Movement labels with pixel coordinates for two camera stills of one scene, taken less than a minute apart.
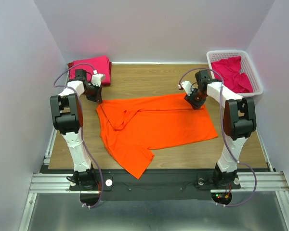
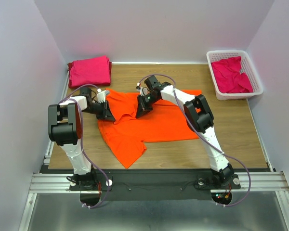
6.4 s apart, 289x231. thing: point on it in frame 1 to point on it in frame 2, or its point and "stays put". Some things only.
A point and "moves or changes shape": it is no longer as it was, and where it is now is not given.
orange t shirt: x=131 y=127 moves or changes shape
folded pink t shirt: x=98 y=65 stays put
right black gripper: x=194 y=104 to x=142 y=109
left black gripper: x=98 y=97 to x=106 y=114
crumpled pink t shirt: x=228 y=71 stays put
